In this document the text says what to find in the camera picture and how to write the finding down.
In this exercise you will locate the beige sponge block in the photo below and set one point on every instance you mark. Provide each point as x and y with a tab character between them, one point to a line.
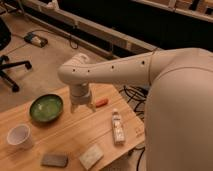
91	156

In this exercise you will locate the grey sponge block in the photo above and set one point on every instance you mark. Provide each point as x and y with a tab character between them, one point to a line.
54	160

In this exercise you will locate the black office chair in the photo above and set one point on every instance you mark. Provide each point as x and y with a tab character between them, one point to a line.
5	38

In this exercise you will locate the small white bottle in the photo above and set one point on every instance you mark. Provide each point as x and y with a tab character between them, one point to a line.
117	127

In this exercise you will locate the orange marker pen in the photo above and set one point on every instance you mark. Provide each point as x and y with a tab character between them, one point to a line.
101	102

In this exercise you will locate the white paper cup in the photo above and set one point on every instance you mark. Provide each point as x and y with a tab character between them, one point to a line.
20	137

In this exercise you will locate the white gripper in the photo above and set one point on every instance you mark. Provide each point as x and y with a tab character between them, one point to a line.
80	94

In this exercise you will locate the green ceramic bowl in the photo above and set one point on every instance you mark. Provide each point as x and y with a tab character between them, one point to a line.
46	108

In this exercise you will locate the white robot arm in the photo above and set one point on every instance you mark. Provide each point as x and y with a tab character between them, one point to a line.
179	105

